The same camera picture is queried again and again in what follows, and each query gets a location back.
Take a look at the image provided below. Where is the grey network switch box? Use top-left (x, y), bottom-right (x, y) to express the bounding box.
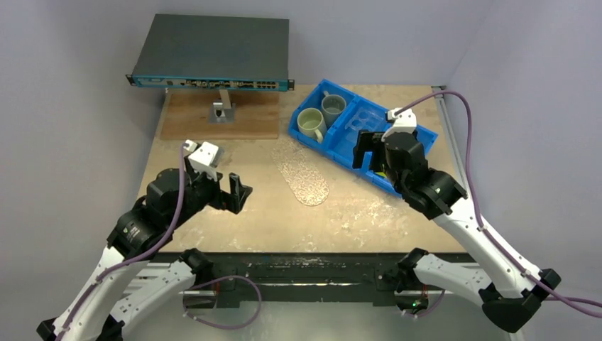
top-left (126, 13), bottom-right (295, 92)

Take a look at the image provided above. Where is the blue plastic divided bin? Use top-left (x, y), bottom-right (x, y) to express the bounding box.
top-left (288, 78), bottom-right (439, 197)

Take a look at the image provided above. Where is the grey mug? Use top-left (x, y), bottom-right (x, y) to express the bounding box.
top-left (320, 91), bottom-right (347, 128)

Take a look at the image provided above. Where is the black aluminium base frame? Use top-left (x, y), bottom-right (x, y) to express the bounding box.
top-left (126, 251), bottom-right (486, 309)

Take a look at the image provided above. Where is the light green mug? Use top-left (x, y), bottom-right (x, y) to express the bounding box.
top-left (297, 108), bottom-right (327, 144)

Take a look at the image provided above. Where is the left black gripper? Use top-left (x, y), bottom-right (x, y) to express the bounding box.
top-left (169, 155), bottom-right (252, 229)

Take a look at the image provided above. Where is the clear textured oval tray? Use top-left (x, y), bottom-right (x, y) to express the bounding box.
top-left (272, 137), bottom-right (329, 207)

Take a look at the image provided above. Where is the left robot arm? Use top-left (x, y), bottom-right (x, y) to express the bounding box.
top-left (36, 158), bottom-right (253, 340)

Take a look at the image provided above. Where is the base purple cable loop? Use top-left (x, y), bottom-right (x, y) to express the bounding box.
top-left (182, 275), bottom-right (263, 331)

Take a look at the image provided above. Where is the metal switch stand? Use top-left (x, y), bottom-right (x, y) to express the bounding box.
top-left (208, 89), bottom-right (236, 124)

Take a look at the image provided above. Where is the wooden base board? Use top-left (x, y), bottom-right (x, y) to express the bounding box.
top-left (158, 90), bottom-right (280, 141)

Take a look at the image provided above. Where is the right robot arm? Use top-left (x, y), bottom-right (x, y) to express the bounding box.
top-left (352, 130), bottom-right (561, 333)

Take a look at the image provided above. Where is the clear plastic holder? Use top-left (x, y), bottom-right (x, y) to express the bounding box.
top-left (344, 108), bottom-right (386, 142)

